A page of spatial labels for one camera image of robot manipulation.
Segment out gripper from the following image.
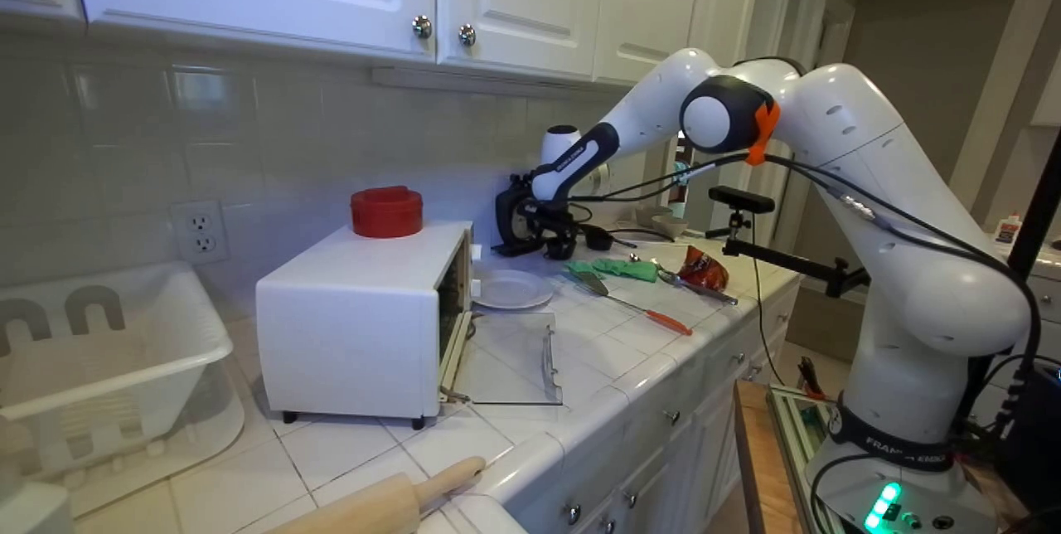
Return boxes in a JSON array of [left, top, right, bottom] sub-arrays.
[[494, 175, 581, 262]]

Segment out white plate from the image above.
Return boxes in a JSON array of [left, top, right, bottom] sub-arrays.
[[472, 269, 555, 311]]

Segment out green cloth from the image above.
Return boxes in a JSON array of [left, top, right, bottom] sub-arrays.
[[565, 257, 659, 284]]

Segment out white appliance with black top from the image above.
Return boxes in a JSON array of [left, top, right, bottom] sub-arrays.
[[540, 124, 583, 167]]

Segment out stack of grey bowls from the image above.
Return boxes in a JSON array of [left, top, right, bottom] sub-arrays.
[[635, 204, 690, 240]]

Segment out glass toaster oven door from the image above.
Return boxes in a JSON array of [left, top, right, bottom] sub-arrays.
[[452, 311, 564, 407]]

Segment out metal spoon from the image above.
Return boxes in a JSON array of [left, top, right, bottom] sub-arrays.
[[627, 251, 739, 307]]

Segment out orange snack bag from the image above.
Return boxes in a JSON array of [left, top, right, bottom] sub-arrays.
[[676, 245, 731, 294]]

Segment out red round lidded container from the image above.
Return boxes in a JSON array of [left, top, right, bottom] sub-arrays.
[[349, 185, 424, 239]]

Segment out white toaster oven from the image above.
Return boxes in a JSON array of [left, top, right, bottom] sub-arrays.
[[256, 221, 564, 432]]

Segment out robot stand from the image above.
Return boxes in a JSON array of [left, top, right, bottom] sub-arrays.
[[733, 379, 1061, 534]]

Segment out wooden rolling pin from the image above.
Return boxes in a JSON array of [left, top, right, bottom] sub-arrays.
[[264, 456, 487, 534]]

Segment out white dish rack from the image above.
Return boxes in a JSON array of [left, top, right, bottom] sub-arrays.
[[0, 261, 246, 519]]

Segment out black box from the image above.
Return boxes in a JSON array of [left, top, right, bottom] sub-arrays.
[[993, 358, 1061, 512]]

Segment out white container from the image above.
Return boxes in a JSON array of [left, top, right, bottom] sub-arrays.
[[0, 479, 75, 534]]

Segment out black cable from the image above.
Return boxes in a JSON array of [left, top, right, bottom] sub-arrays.
[[608, 226, 677, 244]]

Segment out toaster oven door handle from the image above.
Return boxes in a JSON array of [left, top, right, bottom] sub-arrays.
[[540, 326, 559, 396]]

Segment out spatula with orange handle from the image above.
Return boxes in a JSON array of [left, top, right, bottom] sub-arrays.
[[575, 270, 694, 337]]

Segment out camera on mount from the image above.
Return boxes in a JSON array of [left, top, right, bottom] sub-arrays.
[[705, 185, 872, 299]]

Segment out white wall socket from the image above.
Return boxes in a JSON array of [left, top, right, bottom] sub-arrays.
[[169, 199, 231, 266]]

